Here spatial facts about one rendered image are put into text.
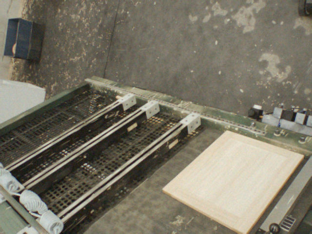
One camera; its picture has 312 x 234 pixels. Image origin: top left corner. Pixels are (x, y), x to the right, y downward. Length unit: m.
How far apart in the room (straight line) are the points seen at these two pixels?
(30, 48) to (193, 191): 4.27
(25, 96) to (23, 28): 1.07
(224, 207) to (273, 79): 1.54
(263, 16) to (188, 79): 0.88
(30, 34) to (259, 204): 4.56
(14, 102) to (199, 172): 3.79
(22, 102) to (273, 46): 3.62
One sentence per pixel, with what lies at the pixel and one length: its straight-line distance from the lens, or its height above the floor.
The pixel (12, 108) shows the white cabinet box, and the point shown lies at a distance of 4.98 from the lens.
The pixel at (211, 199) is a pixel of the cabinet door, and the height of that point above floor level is 1.30.
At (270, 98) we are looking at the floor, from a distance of 2.71.
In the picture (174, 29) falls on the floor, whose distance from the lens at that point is 3.36.
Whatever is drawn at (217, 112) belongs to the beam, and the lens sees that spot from 1.95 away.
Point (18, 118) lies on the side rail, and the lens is 2.50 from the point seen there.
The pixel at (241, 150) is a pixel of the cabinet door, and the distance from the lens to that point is 1.69.
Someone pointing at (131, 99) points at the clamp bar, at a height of 0.95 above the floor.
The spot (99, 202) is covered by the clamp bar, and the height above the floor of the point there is 1.57.
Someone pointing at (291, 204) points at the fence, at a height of 1.19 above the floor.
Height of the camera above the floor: 2.52
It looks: 49 degrees down
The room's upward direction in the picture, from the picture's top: 86 degrees counter-clockwise
